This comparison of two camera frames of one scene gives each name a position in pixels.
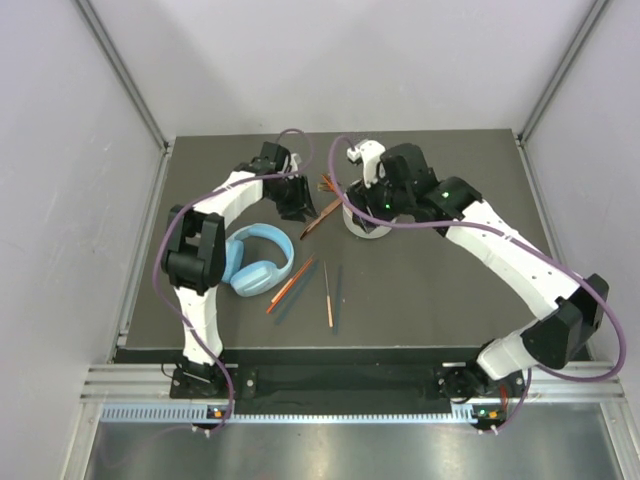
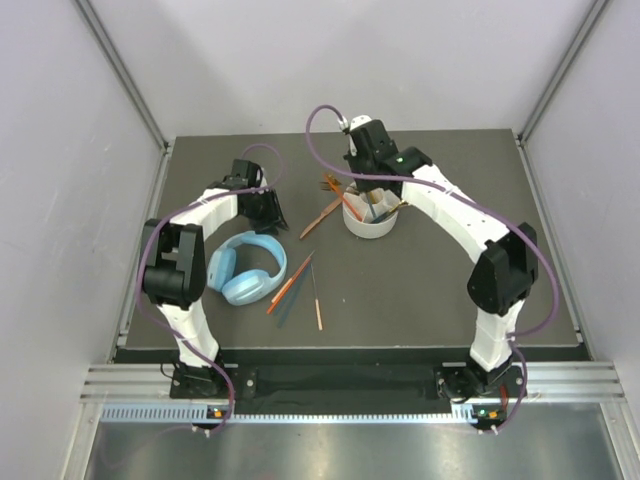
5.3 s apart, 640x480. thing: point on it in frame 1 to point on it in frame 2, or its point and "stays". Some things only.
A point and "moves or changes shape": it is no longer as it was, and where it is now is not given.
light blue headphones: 256,277 moves or changes shape
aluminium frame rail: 126,75 stays
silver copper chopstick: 329,301 to 317,303
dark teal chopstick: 338,301 moves or changes shape
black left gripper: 300,204 to 272,218
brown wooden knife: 337,204 stays
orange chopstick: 287,286 stays
